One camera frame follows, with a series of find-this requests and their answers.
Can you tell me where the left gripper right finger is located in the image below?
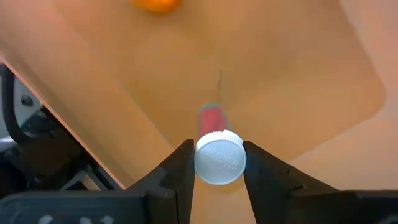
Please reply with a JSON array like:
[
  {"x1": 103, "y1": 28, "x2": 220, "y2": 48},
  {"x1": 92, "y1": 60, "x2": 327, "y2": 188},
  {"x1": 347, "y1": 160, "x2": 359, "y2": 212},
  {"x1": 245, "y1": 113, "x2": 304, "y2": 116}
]
[{"x1": 243, "y1": 141, "x2": 358, "y2": 224}]

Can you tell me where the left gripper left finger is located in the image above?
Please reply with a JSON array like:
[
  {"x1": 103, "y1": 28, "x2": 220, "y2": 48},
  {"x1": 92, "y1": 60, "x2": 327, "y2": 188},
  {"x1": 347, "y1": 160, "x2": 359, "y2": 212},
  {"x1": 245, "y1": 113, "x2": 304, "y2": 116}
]
[{"x1": 129, "y1": 139, "x2": 195, "y2": 224}]

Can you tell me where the small white-capped medicine bottle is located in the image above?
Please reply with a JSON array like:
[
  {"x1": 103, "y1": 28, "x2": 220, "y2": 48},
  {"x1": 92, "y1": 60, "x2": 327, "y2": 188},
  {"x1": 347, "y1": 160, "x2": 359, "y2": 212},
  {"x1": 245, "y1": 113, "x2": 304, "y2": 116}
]
[{"x1": 194, "y1": 103, "x2": 247, "y2": 187}]

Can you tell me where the large white-capped orange bottle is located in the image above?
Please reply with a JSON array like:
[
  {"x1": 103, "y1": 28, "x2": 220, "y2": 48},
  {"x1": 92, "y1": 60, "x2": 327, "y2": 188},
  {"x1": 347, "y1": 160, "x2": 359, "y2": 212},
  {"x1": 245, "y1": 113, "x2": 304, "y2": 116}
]
[{"x1": 129, "y1": 0, "x2": 183, "y2": 14}]

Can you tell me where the translucent orange plastic bin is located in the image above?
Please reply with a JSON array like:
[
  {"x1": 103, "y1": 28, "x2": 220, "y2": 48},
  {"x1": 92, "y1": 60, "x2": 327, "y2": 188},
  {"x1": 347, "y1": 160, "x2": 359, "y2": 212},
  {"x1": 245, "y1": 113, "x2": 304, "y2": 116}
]
[{"x1": 0, "y1": 0, "x2": 398, "y2": 224}]

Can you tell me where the black aluminium table frame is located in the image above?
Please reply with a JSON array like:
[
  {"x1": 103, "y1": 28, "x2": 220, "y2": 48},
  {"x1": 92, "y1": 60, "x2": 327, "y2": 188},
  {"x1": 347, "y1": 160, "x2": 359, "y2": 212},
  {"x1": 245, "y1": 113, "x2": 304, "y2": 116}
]
[{"x1": 0, "y1": 63, "x2": 125, "y2": 200}]

